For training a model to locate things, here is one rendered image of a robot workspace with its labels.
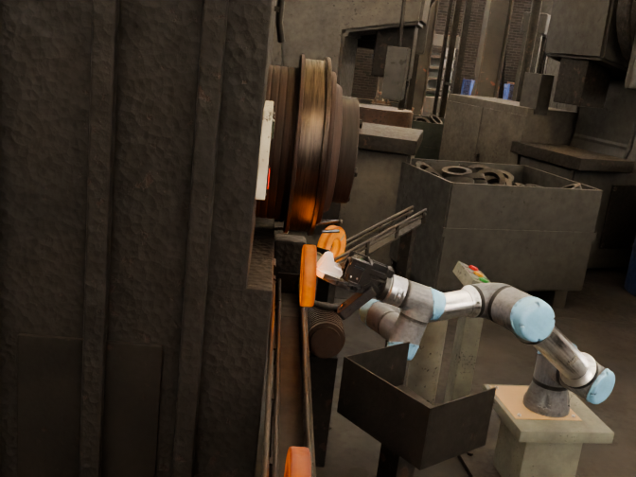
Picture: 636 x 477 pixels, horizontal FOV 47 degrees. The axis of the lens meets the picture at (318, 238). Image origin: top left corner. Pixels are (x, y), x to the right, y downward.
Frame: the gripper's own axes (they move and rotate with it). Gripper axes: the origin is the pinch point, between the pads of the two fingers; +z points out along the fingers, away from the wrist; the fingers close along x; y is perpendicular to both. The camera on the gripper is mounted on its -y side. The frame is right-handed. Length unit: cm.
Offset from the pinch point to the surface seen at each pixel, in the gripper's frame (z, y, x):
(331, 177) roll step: 2.7, 22.6, -4.4
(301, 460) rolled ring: 1, -8, 72
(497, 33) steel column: -256, 149, -873
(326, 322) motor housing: -19, -28, -43
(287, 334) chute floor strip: -1.6, -19.6, -2.4
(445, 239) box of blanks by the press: -98, -23, -212
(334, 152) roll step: 4.4, 28.6, -3.9
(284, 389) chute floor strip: -1.7, -21.9, 22.9
